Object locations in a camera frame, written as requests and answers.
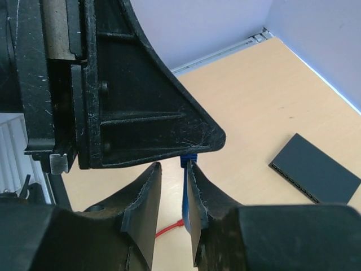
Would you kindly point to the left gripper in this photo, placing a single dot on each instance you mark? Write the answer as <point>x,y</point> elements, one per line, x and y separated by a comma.
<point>42,55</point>

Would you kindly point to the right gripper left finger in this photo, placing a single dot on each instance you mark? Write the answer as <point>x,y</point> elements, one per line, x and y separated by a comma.
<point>117,233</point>

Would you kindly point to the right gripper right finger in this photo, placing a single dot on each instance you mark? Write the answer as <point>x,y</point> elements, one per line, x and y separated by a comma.
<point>227,235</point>

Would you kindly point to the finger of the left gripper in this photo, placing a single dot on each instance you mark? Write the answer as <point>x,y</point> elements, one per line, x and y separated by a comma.
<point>131,109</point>

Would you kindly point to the aluminium left rail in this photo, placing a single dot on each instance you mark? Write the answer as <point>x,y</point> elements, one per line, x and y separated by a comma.
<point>205,60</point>

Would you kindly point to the black network switch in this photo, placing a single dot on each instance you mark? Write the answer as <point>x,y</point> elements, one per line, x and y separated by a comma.
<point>314,173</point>

